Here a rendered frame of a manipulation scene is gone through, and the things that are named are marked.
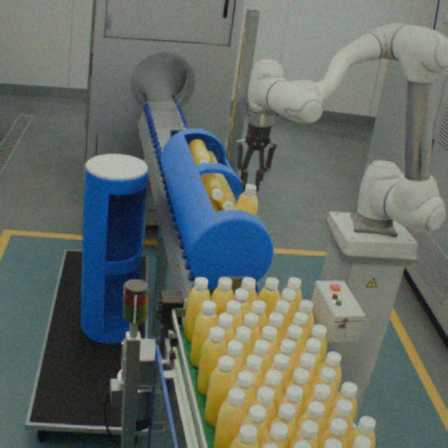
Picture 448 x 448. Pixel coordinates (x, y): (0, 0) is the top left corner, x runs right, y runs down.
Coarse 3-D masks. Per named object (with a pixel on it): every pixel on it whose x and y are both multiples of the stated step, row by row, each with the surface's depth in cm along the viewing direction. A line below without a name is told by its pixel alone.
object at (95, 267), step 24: (96, 192) 281; (120, 192) 280; (144, 192) 299; (96, 216) 286; (120, 216) 315; (96, 240) 291; (120, 240) 321; (96, 264) 297; (120, 264) 297; (96, 288) 302; (120, 288) 333; (96, 312) 308; (120, 312) 340; (96, 336) 315; (120, 336) 316
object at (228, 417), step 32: (224, 352) 178; (256, 352) 174; (288, 352) 175; (320, 352) 184; (224, 384) 165; (256, 384) 167; (288, 384) 166; (224, 416) 155; (320, 416) 153; (352, 416) 162
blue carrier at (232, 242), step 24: (168, 144) 283; (216, 144) 291; (168, 168) 269; (192, 168) 250; (216, 168) 247; (192, 192) 235; (240, 192) 259; (192, 216) 223; (216, 216) 214; (240, 216) 213; (192, 240) 215; (216, 240) 214; (240, 240) 215; (264, 240) 217; (192, 264) 216; (216, 264) 218; (240, 264) 220; (264, 264) 222
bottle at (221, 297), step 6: (216, 288) 202; (222, 288) 200; (228, 288) 200; (216, 294) 201; (222, 294) 200; (228, 294) 200; (216, 300) 201; (222, 300) 200; (228, 300) 201; (216, 306) 201; (222, 306) 201; (216, 312) 202; (222, 312) 202
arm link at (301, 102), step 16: (352, 48) 216; (368, 48) 217; (336, 64) 207; (352, 64) 218; (304, 80) 195; (336, 80) 200; (272, 96) 194; (288, 96) 189; (304, 96) 187; (320, 96) 193; (288, 112) 190; (304, 112) 187; (320, 112) 189
